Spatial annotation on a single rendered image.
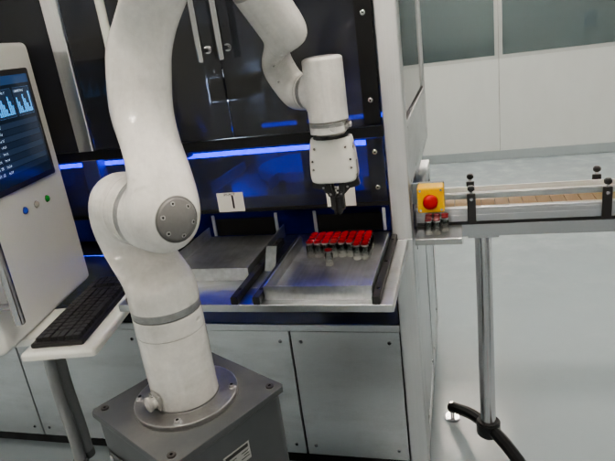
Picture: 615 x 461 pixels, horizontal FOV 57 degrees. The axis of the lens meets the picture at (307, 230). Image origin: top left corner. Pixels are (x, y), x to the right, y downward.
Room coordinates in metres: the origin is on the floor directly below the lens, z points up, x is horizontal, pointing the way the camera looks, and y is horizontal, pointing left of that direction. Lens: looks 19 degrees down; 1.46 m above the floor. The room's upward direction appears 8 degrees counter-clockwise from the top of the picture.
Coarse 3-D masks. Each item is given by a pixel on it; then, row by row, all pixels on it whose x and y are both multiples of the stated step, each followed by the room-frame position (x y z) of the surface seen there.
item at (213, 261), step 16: (208, 240) 1.73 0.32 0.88; (224, 240) 1.71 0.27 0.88; (240, 240) 1.69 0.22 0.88; (256, 240) 1.67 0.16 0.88; (272, 240) 1.56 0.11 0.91; (192, 256) 1.59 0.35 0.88; (208, 256) 1.58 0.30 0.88; (224, 256) 1.56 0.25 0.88; (240, 256) 1.54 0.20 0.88; (256, 256) 1.43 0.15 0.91; (208, 272) 1.39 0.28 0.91; (224, 272) 1.38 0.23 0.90; (240, 272) 1.37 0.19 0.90
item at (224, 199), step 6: (234, 192) 1.64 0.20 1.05; (240, 192) 1.63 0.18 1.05; (222, 198) 1.65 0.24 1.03; (228, 198) 1.65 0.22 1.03; (234, 198) 1.64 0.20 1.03; (240, 198) 1.64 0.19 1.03; (222, 204) 1.65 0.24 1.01; (228, 204) 1.65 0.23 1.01; (234, 204) 1.64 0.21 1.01; (240, 204) 1.64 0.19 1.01; (222, 210) 1.65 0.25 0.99; (228, 210) 1.65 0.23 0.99; (234, 210) 1.64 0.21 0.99; (240, 210) 1.64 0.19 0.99
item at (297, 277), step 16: (288, 256) 1.42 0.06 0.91; (304, 256) 1.47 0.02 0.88; (288, 272) 1.37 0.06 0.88; (304, 272) 1.36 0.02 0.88; (320, 272) 1.34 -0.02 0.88; (336, 272) 1.33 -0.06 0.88; (352, 272) 1.32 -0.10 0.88; (368, 272) 1.30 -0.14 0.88; (272, 288) 1.22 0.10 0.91; (288, 288) 1.21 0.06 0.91; (304, 288) 1.20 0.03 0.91; (320, 288) 1.19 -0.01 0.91; (336, 288) 1.18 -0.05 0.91; (352, 288) 1.16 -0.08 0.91; (368, 288) 1.15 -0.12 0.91
